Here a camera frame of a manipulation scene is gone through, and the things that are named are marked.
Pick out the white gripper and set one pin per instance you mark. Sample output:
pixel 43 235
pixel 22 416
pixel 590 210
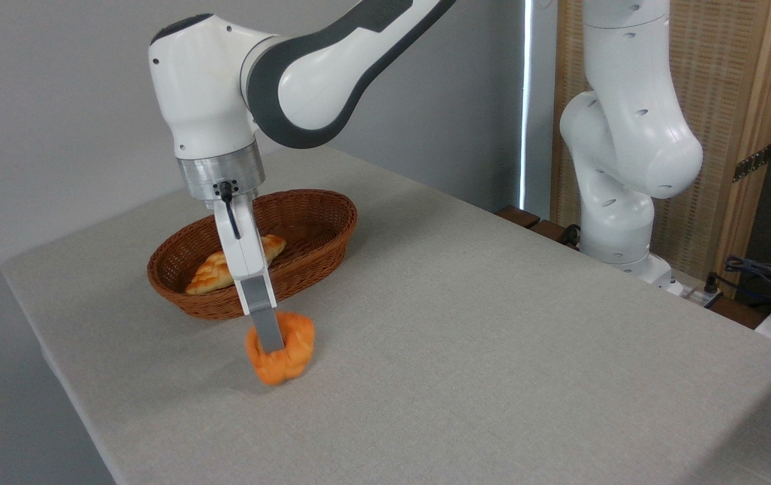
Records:
pixel 240 236

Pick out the round orange bread roll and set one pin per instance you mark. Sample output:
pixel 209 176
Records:
pixel 294 350

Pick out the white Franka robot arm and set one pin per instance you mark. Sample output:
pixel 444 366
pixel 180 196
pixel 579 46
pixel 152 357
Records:
pixel 203 94

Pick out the braided golden bread loaf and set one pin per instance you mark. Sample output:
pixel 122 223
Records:
pixel 207 276

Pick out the brown wicker basket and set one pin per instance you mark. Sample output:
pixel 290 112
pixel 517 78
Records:
pixel 318 222

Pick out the white power strip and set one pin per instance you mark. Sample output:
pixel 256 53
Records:
pixel 692 291

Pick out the metal screen hinge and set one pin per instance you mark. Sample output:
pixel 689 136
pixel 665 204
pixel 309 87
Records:
pixel 753 162

